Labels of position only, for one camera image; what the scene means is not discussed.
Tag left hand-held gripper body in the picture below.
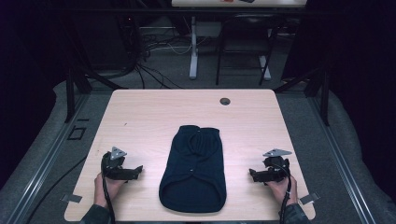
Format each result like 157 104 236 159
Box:
101 146 133 181

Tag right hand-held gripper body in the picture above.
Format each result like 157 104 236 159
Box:
262 147 293 184

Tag person's right hand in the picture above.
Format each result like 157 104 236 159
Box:
265 175 299 207

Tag person's left hand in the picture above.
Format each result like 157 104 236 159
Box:
93 172 126 209

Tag grey tape tab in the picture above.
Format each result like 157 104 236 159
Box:
298 191 320 206
60 192 83 203

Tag dark navy garment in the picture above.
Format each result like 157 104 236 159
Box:
158 124 228 215

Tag white desk with legs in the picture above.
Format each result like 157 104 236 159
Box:
170 0 308 81

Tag black metal chair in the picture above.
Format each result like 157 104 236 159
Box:
215 12 279 87

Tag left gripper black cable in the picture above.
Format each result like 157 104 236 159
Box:
100 155 117 224

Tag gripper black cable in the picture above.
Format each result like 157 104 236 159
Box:
274 162 293 224
100 155 117 224

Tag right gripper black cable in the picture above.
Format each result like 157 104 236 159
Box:
274 162 293 224

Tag black floor cable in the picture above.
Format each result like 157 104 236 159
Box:
23 154 89 224

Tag aluminium floor rail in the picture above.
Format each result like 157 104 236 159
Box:
5 92 92 224
307 96 378 224

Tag black metal frame stand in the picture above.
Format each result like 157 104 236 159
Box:
274 46 332 127
60 18 129 124

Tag bundle of floor cables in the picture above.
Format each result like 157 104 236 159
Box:
122 15 195 91

